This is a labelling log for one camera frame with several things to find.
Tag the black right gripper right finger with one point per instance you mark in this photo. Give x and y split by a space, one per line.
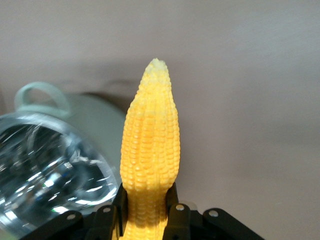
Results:
190 220

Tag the yellow corn cob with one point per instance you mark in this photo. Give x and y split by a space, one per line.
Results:
150 150

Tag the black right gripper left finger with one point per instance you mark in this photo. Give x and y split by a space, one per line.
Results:
100 220

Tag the shiny steel pot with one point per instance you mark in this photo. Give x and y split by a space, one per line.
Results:
45 170

